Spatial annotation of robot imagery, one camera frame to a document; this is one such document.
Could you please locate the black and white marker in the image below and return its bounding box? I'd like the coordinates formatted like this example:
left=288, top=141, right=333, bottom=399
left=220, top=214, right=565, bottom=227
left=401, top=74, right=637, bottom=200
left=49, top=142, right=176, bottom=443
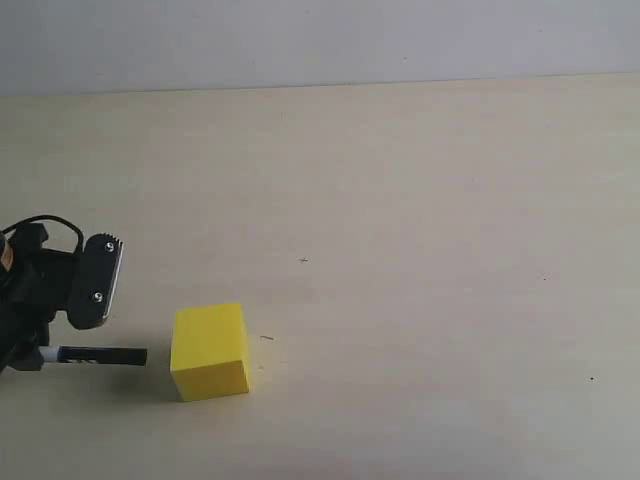
left=39, top=346, right=147, bottom=366

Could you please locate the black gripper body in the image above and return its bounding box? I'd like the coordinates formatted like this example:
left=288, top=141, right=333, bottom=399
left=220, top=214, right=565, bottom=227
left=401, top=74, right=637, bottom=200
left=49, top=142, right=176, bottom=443
left=1, top=224, right=80, bottom=370

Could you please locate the yellow cube block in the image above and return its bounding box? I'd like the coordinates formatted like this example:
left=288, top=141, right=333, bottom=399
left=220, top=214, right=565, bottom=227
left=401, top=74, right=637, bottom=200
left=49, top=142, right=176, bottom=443
left=170, top=303, right=250, bottom=402

